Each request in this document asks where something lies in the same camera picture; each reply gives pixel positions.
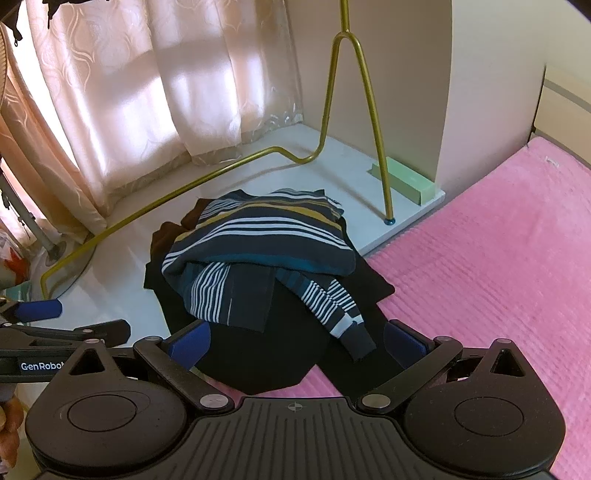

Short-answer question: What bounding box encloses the gold metal clothes rack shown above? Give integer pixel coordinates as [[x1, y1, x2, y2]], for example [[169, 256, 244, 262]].
[[41, 0, 396, 301]]

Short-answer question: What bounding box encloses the brown garment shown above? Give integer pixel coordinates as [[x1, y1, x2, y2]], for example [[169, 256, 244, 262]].
[[150, 220, 186, 259]]

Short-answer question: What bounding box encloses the pink fleece blanket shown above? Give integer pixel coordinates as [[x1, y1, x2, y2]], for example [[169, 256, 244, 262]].
[[272, 136, 591, 480]]

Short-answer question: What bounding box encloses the pale green block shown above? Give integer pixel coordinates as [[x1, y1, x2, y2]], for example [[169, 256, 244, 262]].
[[367, 157, 437, 205]]

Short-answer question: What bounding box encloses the beige patterned curtain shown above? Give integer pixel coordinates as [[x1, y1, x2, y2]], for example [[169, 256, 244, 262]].
[[0, 0, 305, 259]]

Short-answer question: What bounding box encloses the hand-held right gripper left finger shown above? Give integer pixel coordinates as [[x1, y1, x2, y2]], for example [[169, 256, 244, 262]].
[[58, 320, 234, 414]]

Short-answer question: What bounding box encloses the black garment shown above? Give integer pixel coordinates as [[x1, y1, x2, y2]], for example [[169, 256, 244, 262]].
[[143, 198, 396, 396]]

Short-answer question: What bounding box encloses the orange patterned bag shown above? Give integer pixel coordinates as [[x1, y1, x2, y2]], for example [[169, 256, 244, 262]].
[[0, 231, 34, 298]]

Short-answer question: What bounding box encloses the beige wooden headboard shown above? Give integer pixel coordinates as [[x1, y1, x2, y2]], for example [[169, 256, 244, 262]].
[[527, 65, 591, 168]]

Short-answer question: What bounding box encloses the dark hanging garment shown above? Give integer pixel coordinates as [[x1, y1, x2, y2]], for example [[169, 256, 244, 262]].
[[0, 0, 108, 47]]

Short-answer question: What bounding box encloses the person's left hand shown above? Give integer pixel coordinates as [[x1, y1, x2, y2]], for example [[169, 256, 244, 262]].
[[0, 396, 25, 462]]

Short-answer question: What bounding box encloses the striped knit sweater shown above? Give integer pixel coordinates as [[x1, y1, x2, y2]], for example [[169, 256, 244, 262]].
[[161, 187, 377, 361]]

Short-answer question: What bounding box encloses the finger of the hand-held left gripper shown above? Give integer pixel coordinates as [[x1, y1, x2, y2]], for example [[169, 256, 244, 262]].
[[0, 298, 64, 325], [0, 318, 131, 348]]

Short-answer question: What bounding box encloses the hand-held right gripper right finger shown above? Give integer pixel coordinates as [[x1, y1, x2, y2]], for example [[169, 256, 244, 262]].
[[355, 318, 539, 414]]

